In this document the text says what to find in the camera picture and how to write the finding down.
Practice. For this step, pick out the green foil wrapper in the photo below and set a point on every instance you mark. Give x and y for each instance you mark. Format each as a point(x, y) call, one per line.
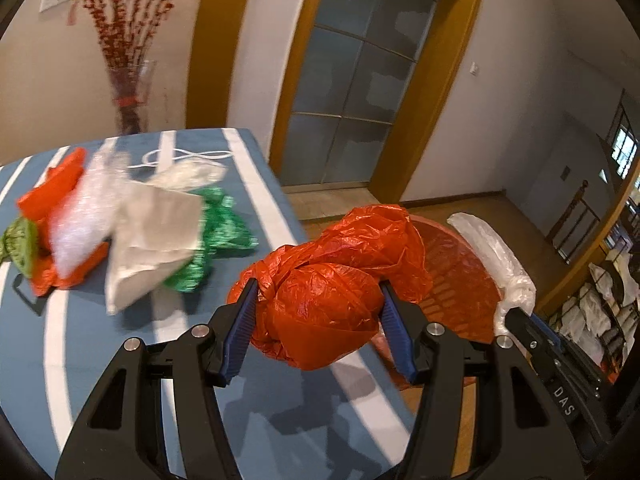
point(225, 230)

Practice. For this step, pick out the white paper bag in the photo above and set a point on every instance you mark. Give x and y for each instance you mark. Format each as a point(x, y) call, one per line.
point(150, 240)

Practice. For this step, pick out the blue striped tablecloth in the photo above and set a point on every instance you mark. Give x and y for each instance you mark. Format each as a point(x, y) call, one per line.
point(75, 350)

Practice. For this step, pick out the translucent plastic bag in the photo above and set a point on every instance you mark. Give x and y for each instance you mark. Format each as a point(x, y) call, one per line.
point(190, 175)

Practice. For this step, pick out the small grey wall panel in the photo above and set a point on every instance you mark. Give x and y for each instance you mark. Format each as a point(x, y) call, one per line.
point(566, 172)

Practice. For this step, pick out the wooden glass-panel door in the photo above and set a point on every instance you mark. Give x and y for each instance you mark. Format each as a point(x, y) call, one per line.
point(350, 85)

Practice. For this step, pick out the wooden chair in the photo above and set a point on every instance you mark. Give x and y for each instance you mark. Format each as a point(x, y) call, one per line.
point(580, 220)

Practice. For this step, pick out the olive green plastic bag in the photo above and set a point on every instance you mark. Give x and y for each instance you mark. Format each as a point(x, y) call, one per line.
point(22, 245)

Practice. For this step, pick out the wooden doorway frame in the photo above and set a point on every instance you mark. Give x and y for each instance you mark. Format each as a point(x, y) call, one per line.
point(215, 60)

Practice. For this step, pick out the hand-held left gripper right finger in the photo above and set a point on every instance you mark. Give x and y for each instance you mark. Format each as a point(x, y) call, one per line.
point(400, 340)

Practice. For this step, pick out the white wall switch panel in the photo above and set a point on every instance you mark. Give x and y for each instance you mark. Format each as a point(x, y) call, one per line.
point(55, 0)

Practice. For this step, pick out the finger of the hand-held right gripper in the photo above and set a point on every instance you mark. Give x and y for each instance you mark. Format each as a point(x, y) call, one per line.
point(522, 327)

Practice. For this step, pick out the red plastic basket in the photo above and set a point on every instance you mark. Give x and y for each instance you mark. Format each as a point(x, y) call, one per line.
point(450, 280)

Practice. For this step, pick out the cluttered shelf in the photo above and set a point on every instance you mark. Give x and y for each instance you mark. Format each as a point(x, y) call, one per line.
point(600, 300)

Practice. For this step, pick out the window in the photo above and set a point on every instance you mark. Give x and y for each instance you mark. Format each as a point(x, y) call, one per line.
point(622, 142)

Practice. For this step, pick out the glass vase with red branches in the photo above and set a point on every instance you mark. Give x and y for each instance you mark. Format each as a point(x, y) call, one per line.
point(125, 20)

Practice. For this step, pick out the clear bubble wrap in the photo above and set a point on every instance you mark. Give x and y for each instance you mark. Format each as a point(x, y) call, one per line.
point(75, 225)

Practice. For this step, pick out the orange plastic bag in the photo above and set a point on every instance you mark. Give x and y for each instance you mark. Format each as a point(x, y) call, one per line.
point(60, 180)

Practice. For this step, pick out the red plastic bag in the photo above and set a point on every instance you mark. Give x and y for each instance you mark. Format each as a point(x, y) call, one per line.
point(320, 305)

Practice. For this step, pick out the white plastic bag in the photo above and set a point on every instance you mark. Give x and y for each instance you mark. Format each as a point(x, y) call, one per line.
point(495, 255)

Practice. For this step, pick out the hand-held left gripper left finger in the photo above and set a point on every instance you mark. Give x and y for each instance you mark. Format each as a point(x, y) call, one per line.
point(239, 330)

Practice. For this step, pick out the small white light switch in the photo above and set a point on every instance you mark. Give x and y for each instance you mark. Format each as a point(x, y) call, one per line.
point(474, 68)

